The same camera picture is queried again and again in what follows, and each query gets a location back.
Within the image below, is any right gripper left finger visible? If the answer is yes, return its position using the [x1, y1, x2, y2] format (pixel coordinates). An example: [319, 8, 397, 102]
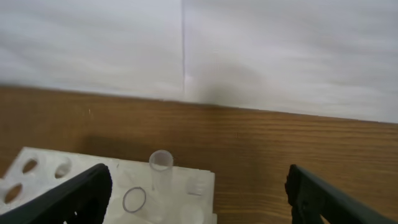
[0, 163, 114, 224]

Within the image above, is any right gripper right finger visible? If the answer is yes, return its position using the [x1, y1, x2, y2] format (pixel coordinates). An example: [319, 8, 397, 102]
[284, 164, 398, 224]

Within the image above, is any white test tube rack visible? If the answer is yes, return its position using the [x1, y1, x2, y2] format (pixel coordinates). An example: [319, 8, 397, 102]
[0, 146, 218, 224]

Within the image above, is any clear test tube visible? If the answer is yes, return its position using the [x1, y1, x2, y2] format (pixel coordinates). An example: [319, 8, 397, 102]
[148, 149, 175, 200]
[121, 185, 147, 215]

